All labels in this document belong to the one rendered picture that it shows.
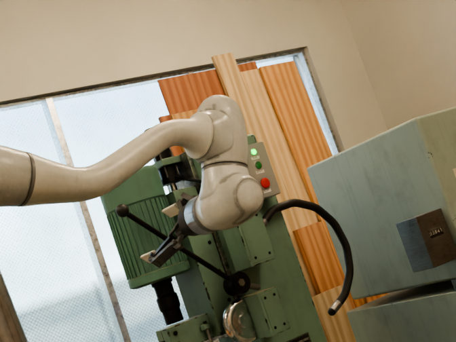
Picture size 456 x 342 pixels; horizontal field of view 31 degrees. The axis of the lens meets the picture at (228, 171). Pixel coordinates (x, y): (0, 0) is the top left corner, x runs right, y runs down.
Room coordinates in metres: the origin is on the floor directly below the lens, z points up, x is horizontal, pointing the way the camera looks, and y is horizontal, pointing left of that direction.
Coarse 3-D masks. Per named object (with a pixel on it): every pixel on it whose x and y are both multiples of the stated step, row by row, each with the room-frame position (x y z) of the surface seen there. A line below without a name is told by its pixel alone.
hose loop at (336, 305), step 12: (276, 204) 2.34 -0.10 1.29; (288, 204) 2.36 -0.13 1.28; (300, 204) 2.39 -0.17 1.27; (312, 204) 2.42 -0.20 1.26; (264, 216) 2.30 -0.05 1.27; (324, 216) 2.44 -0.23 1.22; (336, 228) 2.46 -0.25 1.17; (348, 252) 2.47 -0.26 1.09; (348, 264) 2.47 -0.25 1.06; (348, 276) 2.46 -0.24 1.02; (348, 288) 2.45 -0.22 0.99; (336, 300) 2.43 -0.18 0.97; (336, 312) 2.41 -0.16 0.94
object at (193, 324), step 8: (184, 320) 2.28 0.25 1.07; (192, 320) 2.24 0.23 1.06; (200, 320) 2.26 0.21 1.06; (208, 320) 2.27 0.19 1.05; (168, 328) 2.20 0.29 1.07; (176, 328) 2.21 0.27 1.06; (184, 328) 2.22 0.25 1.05; (192, 328) 2.24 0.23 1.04; (200, 328) 2.25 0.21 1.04; (160, 336) 2.23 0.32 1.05; (168, 336) 2.20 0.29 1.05; (176, 336) 2.21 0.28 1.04; (184, 336) 2.22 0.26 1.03; (192, 336) 2.23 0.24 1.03; (200, 336) 2.25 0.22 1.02
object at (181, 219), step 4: (184, 208) 1.83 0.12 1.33; (180, 212) 1.84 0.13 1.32; (180, 216) 1.83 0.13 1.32; (184, 216) 1.82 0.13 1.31; (180, 220) 1.83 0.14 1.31; (184, 220) 1.82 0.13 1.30; (180, 224) 1.84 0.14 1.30; (184, 224) 1.83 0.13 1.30; (180, 228) 1.84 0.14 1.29; (184, 228) 1.83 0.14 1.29; (188, 228) 1.82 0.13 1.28; (176, 232) 1.87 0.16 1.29; (180, 232) 1.85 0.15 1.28; (184, 232) 1.85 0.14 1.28; (188, 232) 1.84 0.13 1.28; (192, 232) 1.83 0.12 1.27; (184, 236) 1.86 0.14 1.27
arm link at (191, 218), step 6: (192, 198) 1.82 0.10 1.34; (192, 204) 1.78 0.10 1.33; (186, 210) 1.80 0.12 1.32; (192, 210) 1.78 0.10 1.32; (186, 216) 1.80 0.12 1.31; (192, 216) 1.78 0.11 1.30; (186, 222) 1.80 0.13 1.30; (192, 222) 1.79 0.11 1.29; (198, 222) 1.77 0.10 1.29; (192, 228) 1.80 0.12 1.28; (198, 228) 1.79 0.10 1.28; (204, 228) 1.78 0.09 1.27; (204, 234) 1.82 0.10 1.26
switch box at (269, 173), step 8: (256, 144) 2.32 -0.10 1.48; (248, 152) 2.29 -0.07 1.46; (256, 152) 2.31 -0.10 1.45; (264, 152) 2.33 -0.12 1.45; (248, 160) 2.29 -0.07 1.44; (256, 160) 2.31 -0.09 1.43; (264, 160) 2.32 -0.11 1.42; (248, 168) 2.28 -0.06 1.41; (264, 168) 2.31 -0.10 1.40; (272, 168) 2.33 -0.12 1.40; (256, 176) 2.29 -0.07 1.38; (264, 176) 2.31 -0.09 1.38; (272, 176) 2.33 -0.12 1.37; (272, 184) 2.32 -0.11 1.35; (272, 192) 2.31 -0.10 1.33; (280, 192) 2.33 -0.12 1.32
